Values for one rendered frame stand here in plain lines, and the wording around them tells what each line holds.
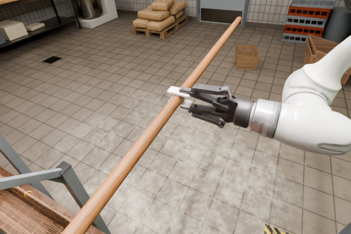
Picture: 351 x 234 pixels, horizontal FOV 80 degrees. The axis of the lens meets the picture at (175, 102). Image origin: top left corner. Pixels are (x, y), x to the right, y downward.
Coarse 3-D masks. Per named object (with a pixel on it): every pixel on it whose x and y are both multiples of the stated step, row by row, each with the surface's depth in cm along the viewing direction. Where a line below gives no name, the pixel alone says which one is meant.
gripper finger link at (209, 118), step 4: (196, 116) 61; (200, 116) 60; (204, 116) 60; (208, 116) 60; (212, 116) 60; (216, 116) 60; (204, 120) 60; (208, 120) 59; (212, 120) 59; (216, 120) 59; (216, 124) 59; (220, 124) 58
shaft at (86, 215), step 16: (208, 64) 76; (192, 80) 65; (176, 96) 59; (160, 112) 54; (160, 128) 51; (144, 144) 46; (128, 160) 42; (112, 176) 39; (96, 192) 37; (112, 192) 38; (96, 208) 35; (80, 224) 33
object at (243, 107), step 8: (232, 96) 53; (224, 104) 54; (232, 104) 53; (240, 104) 51; (248, 104) 51; (224, 112) 55; (232, 112) 54; (240, 112) 51; (248, 112) 50; (224, 120) 57; (232, 120) 56; (240, 120) 51; (248, 120) 50
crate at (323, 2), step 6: (294, 0) 341; (300, 0) 338; (306, 0) 334; (312, 0) 331; (318, 0) 327; (324, 0) 324; (330, 0) 321; (300, 6) 342; (306, 6) 339; (312, 6) 335; (318, 6) 332; (324, 6) 328; (330, 6) 325
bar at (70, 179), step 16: (0, 144) 95; (16, 160) 104; (16, 176) 59; (32, 176) 62; (48, 176) 67; (64, 176) 72; (48, 192) 126; (80, 192) 81; (80, 208) 89; (96, 224) 95
